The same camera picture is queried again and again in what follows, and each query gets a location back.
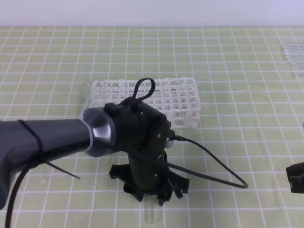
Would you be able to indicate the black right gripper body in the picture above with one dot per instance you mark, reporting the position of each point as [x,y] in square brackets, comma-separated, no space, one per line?
[295,175]

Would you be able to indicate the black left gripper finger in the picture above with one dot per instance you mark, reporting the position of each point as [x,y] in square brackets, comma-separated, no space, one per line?
[123,173]
[175,184]

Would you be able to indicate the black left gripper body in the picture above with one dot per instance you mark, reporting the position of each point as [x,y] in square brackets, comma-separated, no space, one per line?
[141,129]

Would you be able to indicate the clear glass test tube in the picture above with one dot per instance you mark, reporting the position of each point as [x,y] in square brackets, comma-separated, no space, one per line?
[149,209]

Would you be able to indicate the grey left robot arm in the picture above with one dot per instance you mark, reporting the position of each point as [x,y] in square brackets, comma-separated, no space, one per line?
[94,133]

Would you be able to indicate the white plastic test tube rack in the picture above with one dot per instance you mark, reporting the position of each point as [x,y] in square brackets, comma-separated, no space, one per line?
[177,98]

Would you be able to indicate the clear test tube far-left slot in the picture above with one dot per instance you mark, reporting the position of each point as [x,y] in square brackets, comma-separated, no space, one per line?
[87,91]

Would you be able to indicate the green grid tablecloth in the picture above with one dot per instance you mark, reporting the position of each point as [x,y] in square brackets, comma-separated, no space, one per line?
[252,114]

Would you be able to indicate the spare glass test tubes pile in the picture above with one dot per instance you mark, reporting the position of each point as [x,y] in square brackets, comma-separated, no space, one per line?
[293,54]

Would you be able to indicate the black cable tie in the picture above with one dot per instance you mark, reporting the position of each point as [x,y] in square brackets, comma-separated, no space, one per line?
[39,158]

